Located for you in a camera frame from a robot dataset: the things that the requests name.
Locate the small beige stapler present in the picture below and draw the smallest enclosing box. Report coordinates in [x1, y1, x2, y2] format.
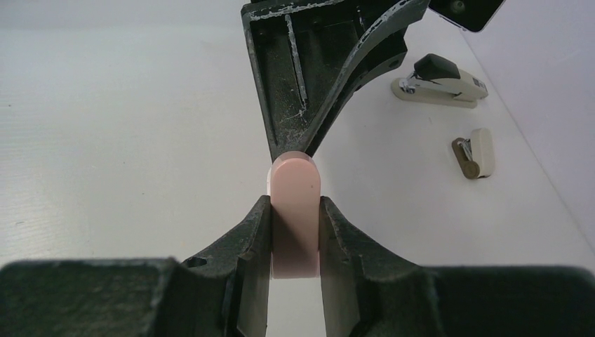
[451, 128, 495, 180]

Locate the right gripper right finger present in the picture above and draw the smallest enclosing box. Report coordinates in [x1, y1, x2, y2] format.
[319, 197, 594, 336]

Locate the grey black long stapler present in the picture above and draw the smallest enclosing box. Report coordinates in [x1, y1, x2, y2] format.
[391, 53, 488, 109]

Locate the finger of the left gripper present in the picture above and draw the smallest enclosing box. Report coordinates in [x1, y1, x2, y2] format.
[241, 0, 429, 159]

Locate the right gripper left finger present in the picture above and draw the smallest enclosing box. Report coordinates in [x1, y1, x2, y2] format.
[1, 196, 272, 336]

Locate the small pink white stapler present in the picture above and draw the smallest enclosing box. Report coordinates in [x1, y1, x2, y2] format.
[269, 151, 321, 279]

